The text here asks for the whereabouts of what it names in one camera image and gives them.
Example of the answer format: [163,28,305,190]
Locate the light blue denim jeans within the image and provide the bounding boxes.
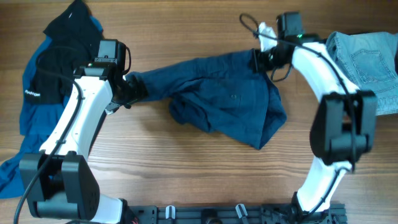
[326,32,397,115]

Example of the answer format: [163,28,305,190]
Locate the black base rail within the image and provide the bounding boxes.
[130,203,348,224]

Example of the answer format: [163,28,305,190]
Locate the navy blue shorts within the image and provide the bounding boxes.
[126,50,287,149]

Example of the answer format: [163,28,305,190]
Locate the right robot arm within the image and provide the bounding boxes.
[252,12,377,220]

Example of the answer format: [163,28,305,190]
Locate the black folded garment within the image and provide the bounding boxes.
[319,31,397,44]

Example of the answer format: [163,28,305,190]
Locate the blue t-shirt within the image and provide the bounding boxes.
[0,15,105,200]

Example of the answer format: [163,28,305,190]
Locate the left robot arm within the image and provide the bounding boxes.
[13,39,147,223]

